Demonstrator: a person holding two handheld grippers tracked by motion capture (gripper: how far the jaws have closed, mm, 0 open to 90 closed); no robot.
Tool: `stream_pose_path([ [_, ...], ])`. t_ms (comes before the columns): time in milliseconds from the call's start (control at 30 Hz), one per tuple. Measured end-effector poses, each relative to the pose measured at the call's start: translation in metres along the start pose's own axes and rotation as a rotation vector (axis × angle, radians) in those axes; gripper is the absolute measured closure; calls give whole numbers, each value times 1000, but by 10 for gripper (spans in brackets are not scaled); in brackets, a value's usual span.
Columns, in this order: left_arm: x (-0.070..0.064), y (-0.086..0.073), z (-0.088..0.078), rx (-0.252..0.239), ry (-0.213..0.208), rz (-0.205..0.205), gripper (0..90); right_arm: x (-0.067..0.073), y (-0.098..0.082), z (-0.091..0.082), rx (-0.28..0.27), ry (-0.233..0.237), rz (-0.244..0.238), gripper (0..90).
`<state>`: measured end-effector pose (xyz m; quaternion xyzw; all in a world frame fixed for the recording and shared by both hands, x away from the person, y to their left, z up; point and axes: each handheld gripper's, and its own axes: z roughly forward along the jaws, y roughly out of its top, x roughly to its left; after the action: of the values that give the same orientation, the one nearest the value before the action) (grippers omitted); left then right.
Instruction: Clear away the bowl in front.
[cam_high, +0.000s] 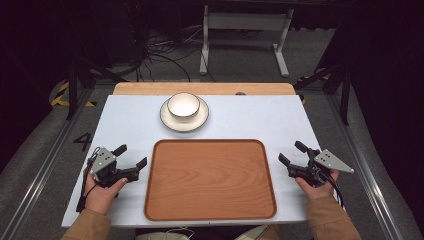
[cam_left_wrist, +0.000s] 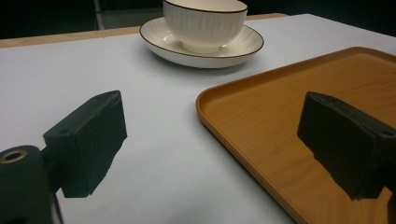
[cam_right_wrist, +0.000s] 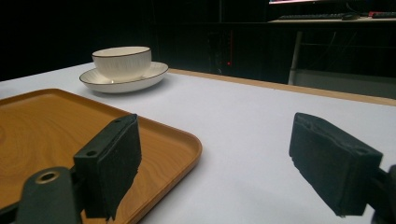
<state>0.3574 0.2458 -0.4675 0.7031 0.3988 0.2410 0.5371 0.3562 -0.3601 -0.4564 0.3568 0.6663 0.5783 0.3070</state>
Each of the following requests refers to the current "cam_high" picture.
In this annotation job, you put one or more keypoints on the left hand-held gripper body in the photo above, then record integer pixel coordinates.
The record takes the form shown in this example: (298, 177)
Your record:
(105, 166)

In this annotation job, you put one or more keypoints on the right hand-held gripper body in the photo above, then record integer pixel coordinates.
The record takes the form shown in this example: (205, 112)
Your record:
(328, 162)

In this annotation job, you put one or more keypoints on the person's left hand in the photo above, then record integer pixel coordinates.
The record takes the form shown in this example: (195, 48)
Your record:
(101, 196)

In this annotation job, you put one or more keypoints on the person's right hand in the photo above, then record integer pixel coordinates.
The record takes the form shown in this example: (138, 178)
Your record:
(316, 191)

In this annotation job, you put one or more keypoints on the yellow black floor tape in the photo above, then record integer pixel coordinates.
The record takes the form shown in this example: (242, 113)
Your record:
(60, 100)
(302, 99)

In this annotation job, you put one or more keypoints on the white plate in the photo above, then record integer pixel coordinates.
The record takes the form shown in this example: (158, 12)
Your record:
(173, 124)

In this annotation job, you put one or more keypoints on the white table mat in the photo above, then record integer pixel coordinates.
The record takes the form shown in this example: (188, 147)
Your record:
(253, 116)

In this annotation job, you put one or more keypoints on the black tripod stand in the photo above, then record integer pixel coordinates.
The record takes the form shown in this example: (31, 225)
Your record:
(345, 96)
(71, 90)

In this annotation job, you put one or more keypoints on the brown wooden tray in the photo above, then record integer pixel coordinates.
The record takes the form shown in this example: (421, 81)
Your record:
(210, 180)

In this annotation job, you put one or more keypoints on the white bowl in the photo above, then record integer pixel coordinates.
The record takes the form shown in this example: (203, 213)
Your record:
(183, 105)

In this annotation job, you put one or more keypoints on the person's right leg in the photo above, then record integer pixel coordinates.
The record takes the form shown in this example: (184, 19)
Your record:
(256, 233)

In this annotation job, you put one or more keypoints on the wooden table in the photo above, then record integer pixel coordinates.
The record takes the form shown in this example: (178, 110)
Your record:
(200, 88)

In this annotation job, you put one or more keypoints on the white metal stand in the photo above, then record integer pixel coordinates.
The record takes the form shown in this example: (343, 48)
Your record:
(246, 21)

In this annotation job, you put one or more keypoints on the aluminium floor rail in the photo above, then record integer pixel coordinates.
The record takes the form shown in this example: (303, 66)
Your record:
(366, 180)
(40, 176)

